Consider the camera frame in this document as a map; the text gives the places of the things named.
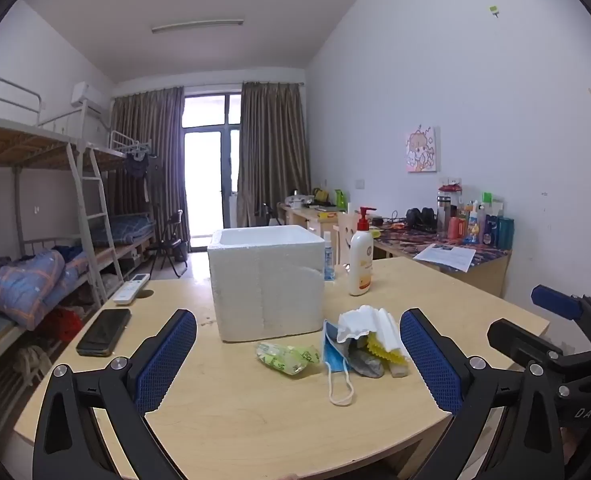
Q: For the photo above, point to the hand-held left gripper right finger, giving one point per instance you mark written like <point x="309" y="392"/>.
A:
<point x="430" y="360"/>

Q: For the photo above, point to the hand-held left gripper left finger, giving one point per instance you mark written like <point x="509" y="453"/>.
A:
<point x="168" y="360"/>

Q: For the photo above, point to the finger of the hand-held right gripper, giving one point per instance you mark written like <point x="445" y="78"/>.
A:
<point x="553" y="300"/>
<point x="523" y="345"/>

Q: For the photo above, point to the yellow foam fruit net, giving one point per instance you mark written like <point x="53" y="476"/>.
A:
<point x="383" y="350"/>

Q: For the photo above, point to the grey sock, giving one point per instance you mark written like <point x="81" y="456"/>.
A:
<point x="368" y="364"/>

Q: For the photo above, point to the white face mask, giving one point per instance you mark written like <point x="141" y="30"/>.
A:
<point x="360" y="322"/>

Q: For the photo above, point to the blue face mask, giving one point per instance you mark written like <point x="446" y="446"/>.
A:
<point x="333" y="355"/>

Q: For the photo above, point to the green wet wipe packet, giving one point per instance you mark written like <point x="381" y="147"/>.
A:
<point x="285" y="357"/>

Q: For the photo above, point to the white foam box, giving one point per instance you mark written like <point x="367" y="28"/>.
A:
<point x="265" y="290"/>

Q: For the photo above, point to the wooden desk with printed mat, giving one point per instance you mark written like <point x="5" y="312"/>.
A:
<point x="490" y="270"/>

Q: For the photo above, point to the black smartphone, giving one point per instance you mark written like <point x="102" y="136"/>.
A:
<point x="103" y="332"/>

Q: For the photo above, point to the white remote control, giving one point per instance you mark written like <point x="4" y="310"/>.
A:
<point x="131" y="287"/>

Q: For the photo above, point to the row of toiletry bottles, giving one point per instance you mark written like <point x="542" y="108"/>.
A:
<point x="495" y="230"/>

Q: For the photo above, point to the white paper sheet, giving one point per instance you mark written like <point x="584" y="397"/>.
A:
<point x="445" y="257"/>

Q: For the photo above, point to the red bag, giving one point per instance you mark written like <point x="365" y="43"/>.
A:
<point x="63" y="325"/>

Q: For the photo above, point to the black folding chair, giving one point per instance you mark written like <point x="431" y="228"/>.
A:
<point x="170" y="247"/>

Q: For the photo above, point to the white lotion bottle red pump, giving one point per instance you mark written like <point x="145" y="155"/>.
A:
<point x="361" y="265"/>

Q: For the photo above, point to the white metal bunk bed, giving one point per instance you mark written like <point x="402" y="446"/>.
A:
<point x="135" y="240"/>
<point x="5" y="142"/>

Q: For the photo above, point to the clear water bottle red lid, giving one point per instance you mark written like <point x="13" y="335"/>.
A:
<point x="445" y="212"/>

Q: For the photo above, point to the blue checked bedding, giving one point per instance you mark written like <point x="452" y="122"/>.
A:
<point x="123" y="227"/>

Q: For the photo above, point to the black headphones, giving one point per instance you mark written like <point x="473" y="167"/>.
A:
<point x="420" y="219"/>

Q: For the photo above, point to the small clear spray bottle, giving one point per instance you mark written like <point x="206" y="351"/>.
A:
<point x="329" y="260"/>

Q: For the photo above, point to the wooden chair with smiley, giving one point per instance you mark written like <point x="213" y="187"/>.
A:
<point x="344" y="240"/>

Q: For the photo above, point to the blue orange striped quilt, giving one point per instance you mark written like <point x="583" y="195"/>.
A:
<point x="30" y="280"/>

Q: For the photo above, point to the white bunk bed ladder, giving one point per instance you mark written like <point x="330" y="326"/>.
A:
<point x="88" y="220"/>

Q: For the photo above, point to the black folding cart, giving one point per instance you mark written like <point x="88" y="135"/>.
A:
<point x="270" y="217"/>

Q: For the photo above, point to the green bag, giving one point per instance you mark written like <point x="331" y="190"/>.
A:
<point x="340" y="200"/>

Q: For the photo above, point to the glass balcony door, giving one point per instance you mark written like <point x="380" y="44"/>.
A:
<point x="203" y="175"/>

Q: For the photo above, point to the wooden desk with drawers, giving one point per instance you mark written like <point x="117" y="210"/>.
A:
<point x="300" y="217"/>

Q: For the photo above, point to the dark hanging clothes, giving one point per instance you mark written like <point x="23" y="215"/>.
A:
<point x="136" y="165"/>

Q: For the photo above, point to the brown curtain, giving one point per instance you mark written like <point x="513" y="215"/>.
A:
<point x="160" y="160"/>
<point x="273" y="150"/>

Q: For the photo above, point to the white air conditioner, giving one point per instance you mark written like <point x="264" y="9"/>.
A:
<point x="88" y="95"/>

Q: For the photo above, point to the ceiling tube light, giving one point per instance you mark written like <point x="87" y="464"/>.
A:
<point x="198" y="26"/>

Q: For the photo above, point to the white wall power socket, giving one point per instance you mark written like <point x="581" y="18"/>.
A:
<point x="450" y="180"/>

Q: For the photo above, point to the white wall switch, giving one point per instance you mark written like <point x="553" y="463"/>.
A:
<point x="360" y="184"/>

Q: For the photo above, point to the pink cartoon wall poster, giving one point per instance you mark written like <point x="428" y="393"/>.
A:
<point x="420" y="150"/>

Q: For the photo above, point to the green wall hook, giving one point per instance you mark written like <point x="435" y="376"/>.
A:
<point x="495" y="10"/>

